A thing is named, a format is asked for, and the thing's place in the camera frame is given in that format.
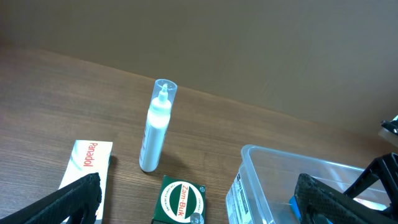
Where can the white squeeze bottle clear cap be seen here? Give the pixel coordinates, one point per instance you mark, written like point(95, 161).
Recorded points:
point(157, 122)

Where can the clear plastic container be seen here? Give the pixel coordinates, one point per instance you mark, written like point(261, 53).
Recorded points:
point(266, 181)

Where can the green Zam-Buk box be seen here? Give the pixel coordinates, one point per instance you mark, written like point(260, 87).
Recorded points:
point(180, 202)

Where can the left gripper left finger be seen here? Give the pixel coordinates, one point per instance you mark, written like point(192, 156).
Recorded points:
point(76, 202)

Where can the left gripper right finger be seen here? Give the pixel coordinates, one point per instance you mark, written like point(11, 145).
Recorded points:
point(319, 203)

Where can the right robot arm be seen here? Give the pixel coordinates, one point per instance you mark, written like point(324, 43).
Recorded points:
point(388, 131)

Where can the white Panadol box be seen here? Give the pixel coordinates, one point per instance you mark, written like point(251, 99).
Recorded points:
point(89, 156)

